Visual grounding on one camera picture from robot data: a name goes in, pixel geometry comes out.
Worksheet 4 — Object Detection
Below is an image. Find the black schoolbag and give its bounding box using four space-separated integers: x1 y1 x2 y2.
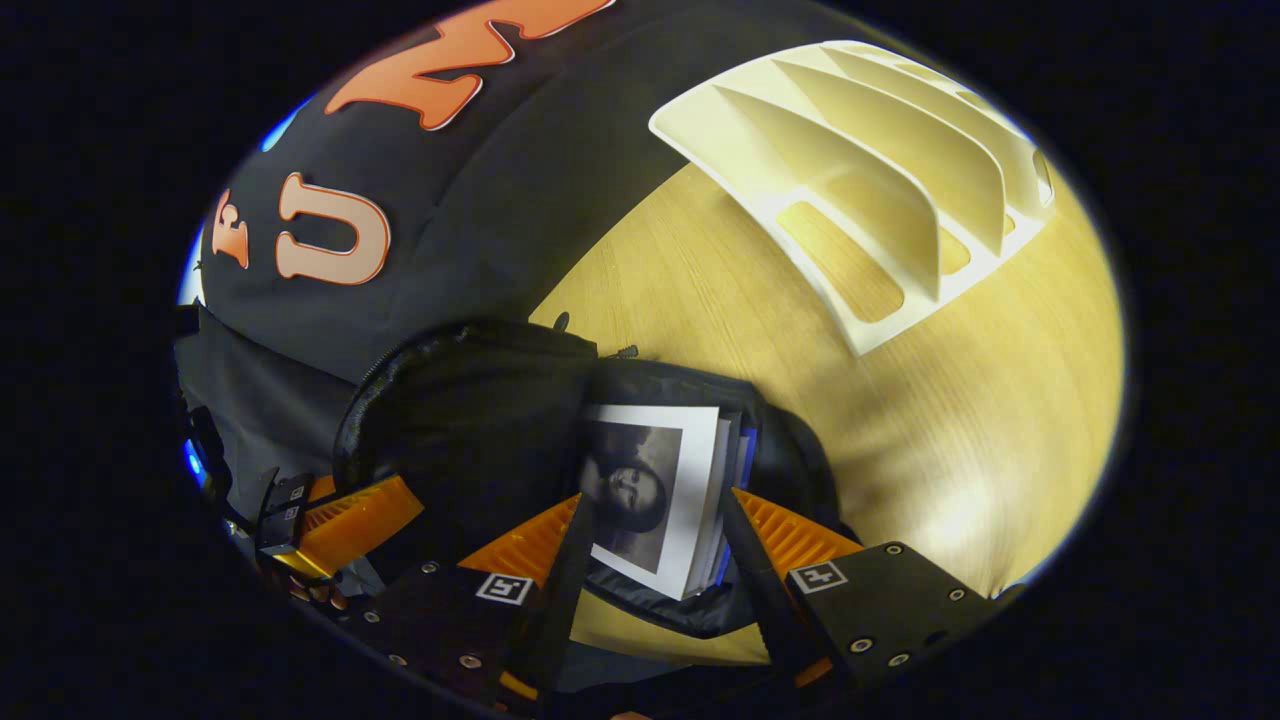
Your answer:
333 320 851 641

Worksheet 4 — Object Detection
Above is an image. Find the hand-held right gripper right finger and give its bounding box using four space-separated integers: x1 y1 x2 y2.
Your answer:
722 487 1001 691

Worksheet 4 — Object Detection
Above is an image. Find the blue cover book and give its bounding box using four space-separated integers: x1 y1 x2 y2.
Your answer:
700 425 761 591

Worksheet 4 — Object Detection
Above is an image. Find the white bookshelf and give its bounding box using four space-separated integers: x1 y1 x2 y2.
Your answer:
648 40 1056 358

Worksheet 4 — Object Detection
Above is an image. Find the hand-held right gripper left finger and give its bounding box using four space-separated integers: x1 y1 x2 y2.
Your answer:
345 492 596 706

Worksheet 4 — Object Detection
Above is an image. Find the grey portrait cover book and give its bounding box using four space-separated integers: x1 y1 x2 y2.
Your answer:
578 403 736 601

